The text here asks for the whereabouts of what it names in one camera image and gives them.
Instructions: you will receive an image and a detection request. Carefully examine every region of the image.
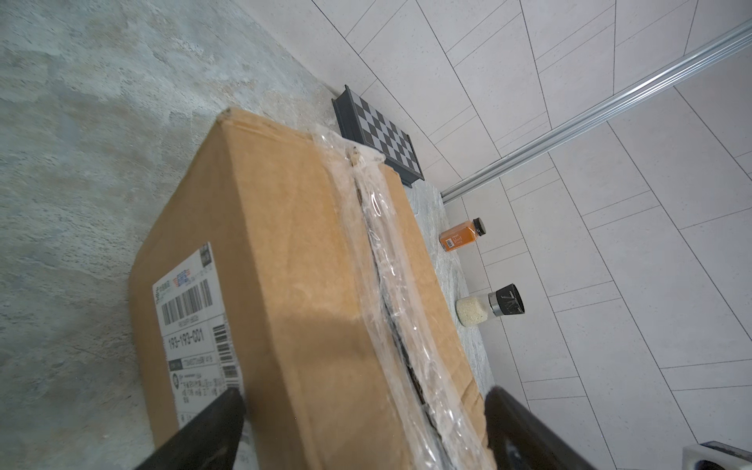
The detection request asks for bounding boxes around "black white chessboard box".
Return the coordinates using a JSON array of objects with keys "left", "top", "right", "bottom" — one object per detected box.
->
[{"left": 332, "top": 85, "right": 425, "bottom": 187}]

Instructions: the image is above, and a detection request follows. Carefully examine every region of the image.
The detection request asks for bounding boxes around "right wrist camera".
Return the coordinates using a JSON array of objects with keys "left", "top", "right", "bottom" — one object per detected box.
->
[{"left": 681, "top": 441, "right": 752, "bottom": 470}]

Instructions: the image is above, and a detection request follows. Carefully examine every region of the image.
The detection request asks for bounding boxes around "white spice jar black lid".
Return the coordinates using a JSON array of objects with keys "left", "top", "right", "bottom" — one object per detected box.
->
[{"left": 456, "top": 284, "right": 526, "bottom": 327}]

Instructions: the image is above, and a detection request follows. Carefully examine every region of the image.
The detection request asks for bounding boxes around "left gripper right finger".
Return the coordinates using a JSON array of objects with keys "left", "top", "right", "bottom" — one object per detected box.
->
[{"left": 484, "top": 386, "right": 595, "bottom": 470}]

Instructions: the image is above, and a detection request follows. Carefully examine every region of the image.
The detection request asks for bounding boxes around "brown cardboard express box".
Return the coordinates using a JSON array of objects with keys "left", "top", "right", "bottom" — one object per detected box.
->
[{"left": 127, "top": 107, "right": 497, "bottom": 470}]

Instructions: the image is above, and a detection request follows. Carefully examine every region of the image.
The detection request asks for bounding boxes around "orange spice bottle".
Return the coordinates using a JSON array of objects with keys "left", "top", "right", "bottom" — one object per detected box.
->
[{"left": 439, "top": 217, "right": 487, "bottom": 252}]

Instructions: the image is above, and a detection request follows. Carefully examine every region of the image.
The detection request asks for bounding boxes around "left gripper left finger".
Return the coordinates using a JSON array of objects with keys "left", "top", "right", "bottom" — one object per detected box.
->
[{"left": 136, "top": 388, "right": 246, "bottom": 470}]

